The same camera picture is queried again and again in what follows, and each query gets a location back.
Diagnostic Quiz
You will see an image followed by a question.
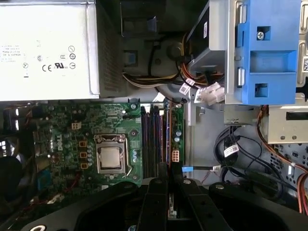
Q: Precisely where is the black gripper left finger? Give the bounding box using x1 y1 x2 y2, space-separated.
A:
24 162 169 231

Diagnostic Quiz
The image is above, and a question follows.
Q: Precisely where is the metal CPU socket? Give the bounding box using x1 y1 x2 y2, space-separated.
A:
93 133 133 177

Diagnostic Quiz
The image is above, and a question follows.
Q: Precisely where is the dark RAM stick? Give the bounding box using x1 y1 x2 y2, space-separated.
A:
163 100 178 219

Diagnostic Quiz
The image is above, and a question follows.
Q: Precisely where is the black PC case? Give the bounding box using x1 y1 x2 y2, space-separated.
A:
0 0 308 231

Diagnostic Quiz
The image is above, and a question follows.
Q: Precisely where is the red flat wire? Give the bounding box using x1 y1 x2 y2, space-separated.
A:
296 172 308 215

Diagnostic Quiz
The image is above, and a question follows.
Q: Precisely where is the green motherboard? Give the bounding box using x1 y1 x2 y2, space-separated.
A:
31 102 186 211

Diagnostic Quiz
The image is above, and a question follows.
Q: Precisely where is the yellow black power wire bundle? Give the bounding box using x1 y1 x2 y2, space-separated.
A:
122 31 210 90

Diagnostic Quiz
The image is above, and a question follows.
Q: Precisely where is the thin wire locking lever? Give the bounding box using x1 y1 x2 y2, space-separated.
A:
123 137 133 177

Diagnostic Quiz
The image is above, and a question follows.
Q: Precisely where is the silver CPU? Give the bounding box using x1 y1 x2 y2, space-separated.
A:
100 146 121 169

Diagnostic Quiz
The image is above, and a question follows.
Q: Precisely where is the grey metal drive cage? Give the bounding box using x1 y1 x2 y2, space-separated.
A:
186 0 308 145

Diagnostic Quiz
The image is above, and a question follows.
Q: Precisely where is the black labelled wire bundle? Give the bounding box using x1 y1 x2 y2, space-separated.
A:
214 125 298 193

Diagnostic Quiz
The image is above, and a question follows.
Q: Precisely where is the white wire connector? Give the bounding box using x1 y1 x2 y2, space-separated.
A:
199 81 226 106

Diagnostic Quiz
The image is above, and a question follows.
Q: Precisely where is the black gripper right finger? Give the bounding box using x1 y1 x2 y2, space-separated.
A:
171 162 308 231

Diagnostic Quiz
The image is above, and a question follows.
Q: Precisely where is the orange data wire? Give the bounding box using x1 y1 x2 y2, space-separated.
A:
257 105 308 174

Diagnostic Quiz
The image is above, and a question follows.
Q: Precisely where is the black RAM slot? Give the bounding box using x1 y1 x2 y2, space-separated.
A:
150 104 162 180
141 104 150 180

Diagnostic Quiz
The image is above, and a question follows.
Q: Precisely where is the perforated metal disk cage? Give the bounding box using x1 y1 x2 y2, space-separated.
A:
262 143 308 217

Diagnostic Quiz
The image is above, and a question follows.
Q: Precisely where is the silver power supply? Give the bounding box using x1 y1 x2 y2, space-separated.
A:
0 0 124 102

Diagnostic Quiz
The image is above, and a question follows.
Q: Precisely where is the tall blue disk carrier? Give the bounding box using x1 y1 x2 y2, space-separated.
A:
235 0 302 106

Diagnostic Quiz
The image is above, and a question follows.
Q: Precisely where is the black wire with blue plug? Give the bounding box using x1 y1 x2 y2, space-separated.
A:
181 166 221 173

